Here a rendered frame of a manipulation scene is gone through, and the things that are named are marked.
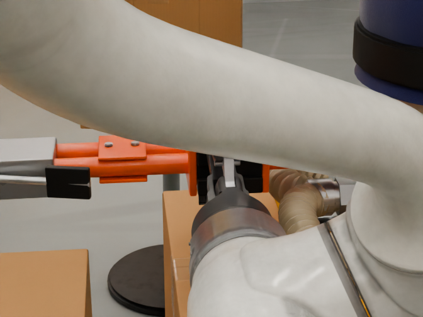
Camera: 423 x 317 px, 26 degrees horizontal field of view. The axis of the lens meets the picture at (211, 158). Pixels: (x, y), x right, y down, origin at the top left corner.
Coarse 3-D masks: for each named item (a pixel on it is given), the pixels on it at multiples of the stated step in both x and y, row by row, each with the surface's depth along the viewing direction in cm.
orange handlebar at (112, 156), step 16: (64, 144) 98; (80, 144) 98; (96, 144) 98; (112, 144) 97; (128, 144) 97; (144, 144) 97; (64, 160) 94; (80, 160) 95; (96, 160) 95; (112, 160) 95; (128, 160) 95; (144, 160) 95; (160, 160) 95; (176, 160) 95; (96, 176) 95; (112, 176) 95; (128, 176) 96; (144, 176) 96
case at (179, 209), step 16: (176, 192) 119; (176, 208) 115; (192, 208) 115; (272, 208) 115; (176, 224) 111; (192, 224) 111; (176, 240) 107; (176, 256) 104; (176, 272) 101; (176, 288) 98; (176, 304) 97
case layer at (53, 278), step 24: (0, 264) 183; (24, 264) 183; (48, 264) 183; (72, 264) 183; (0, 288) 174; (24, 288) 174; (48, 288) 174; (72, 288) 174; (0, 312) 167; (24, 312) 167; (48, 312) 167; (72, 312) 167
